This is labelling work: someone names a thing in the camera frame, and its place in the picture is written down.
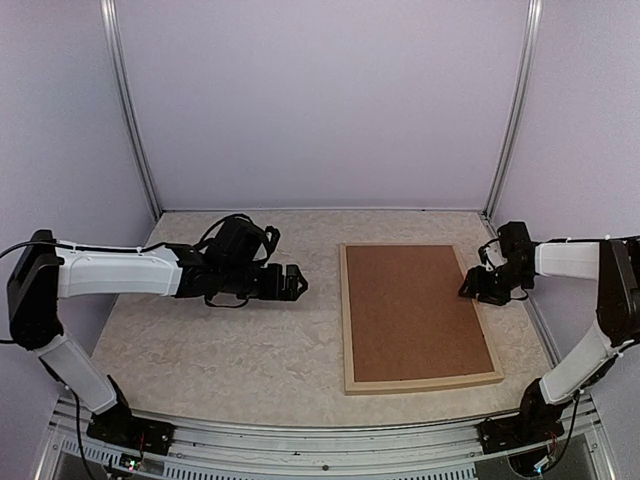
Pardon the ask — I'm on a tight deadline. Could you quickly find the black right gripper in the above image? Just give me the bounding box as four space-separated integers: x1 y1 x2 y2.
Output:
460 262 535 306

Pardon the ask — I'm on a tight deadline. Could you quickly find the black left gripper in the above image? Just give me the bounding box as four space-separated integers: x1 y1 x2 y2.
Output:
220 263 308 301

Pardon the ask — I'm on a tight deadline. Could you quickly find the brown hardboard backing panel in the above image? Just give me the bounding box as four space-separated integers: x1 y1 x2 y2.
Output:
345 245 495 384

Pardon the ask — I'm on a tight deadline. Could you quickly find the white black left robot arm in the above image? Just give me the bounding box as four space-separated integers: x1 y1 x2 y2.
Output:
7 226 308 452

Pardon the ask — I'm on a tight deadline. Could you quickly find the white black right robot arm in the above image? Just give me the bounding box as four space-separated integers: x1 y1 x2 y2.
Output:
458 237 639 452

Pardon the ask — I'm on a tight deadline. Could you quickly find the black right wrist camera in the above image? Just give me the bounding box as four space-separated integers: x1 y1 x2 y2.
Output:
478 221 535 264

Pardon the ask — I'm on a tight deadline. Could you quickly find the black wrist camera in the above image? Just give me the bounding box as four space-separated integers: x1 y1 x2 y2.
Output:
478 221 535 264
195 213 281 266

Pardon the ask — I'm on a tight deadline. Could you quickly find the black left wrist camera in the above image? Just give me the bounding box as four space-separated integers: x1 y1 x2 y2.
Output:
195 213 281 266

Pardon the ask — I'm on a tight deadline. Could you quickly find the aluminium front rail base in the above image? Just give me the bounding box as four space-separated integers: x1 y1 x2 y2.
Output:
32 394 616 480

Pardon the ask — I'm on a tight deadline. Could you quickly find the aluminium enclosure post right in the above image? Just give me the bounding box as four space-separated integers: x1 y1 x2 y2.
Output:
483 0 544 222

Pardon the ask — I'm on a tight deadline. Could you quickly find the aluminium enclosure post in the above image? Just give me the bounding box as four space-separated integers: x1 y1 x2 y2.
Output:
483 0 544 222
100 0 163 221

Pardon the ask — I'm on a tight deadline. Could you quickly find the aluminium enclosure post left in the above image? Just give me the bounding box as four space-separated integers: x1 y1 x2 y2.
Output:
100 0 163 221

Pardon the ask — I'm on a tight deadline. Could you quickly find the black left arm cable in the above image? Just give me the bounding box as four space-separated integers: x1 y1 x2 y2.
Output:
0 239 56 261

